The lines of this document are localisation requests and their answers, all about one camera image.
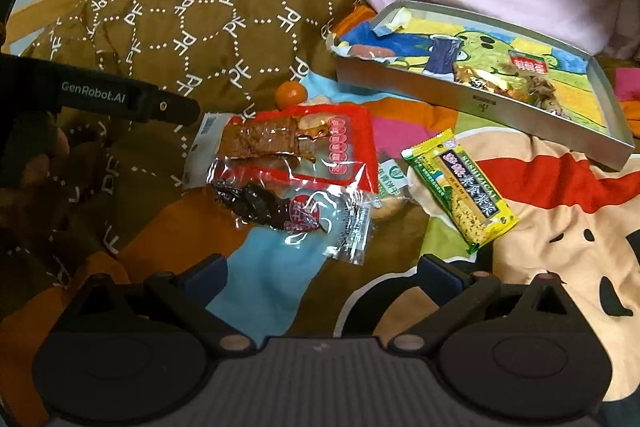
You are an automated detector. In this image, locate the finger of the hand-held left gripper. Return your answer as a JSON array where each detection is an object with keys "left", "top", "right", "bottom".
[{"left": 142, "top": 84, "right": 202, "bottom": 126}]

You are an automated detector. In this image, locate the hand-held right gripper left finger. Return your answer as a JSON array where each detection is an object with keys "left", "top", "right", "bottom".
[{"left": 70, "top": 253, "right": 256, "bottom": 355}]

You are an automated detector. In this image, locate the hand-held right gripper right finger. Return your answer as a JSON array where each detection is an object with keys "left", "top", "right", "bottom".
[{"left": 390, "top": 254, "right": 573, "bottom": 353}]

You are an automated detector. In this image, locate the yellow green rice cracker packet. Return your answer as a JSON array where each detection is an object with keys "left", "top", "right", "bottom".
[{"left": 401, "top": 128, "right": 519, "bottom": 256}]

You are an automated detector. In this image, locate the biscuit packet with green label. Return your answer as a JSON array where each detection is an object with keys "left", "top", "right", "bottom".
[{"left": 370, "top": 152, "right": 418, "bottom": 222}]

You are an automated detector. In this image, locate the clear packet with dark snack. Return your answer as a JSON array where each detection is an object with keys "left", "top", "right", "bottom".
[{"left": 209, "top": 157, "right": 372, "bottom": 266}]

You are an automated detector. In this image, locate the orange tangerine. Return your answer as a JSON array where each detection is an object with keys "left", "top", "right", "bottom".
[{"left": 274, "top": 81, "right": 307, "bottom": 110}]

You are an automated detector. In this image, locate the large red snack packet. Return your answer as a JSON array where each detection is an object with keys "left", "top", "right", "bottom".
[{"left": 182, "top": 103, "right": 379, "bottom": 194}]

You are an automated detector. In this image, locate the grey cardboard tray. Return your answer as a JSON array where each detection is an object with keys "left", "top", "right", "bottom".
[{"left": 327, "top": 0, "right": 636, "bottom": 171}]

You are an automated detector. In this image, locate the gold snack packet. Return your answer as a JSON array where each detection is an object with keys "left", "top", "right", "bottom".
[{"left": 452, "top": 61, "right": 531, "bottom": 100}]

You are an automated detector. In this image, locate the pink printed snack packet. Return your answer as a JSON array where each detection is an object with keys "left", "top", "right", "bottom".
[{"left": 347, "top": 44, "right": 398, "bottom": 59}]

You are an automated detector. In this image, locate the blue and white long packet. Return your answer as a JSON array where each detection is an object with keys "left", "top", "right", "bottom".
[{"left": 425, "top": 34, "right": 461, "bottom": 75}]

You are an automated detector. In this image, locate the small red label snack packet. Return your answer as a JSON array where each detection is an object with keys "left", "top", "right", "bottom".
[{"left": 507, "top": 48, "right": 565, "bottom": 115}]

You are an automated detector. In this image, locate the person's left hand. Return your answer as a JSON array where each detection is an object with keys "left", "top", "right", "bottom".
[{"left": 20, "top": 124, "right": 72, "bottom": 188}]

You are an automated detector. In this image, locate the brown patterned blanket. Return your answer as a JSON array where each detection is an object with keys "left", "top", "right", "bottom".
[{"left": 0, "top": 0, "right": 364, "bottom": 308}]

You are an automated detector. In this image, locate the cartoon printed blanket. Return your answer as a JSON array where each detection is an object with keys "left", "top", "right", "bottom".
[{"left": 0, "top": 4, "right": 640, "bottom": 427}]

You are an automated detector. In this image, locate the cream paper scrap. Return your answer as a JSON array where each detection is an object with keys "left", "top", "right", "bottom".
[{"left": 382, "top": 7, "right": 413, "bottom": 32}]

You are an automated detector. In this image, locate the cartoon drawing paper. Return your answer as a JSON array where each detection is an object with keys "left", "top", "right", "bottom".
[{"left": 340, "top": 9, "right": 613, "bottom": 132}]

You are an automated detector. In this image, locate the wooden bed frame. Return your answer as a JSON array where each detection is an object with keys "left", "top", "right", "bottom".
[{"left": 6, "top": 0, "right": 171, "bottom": 45}]

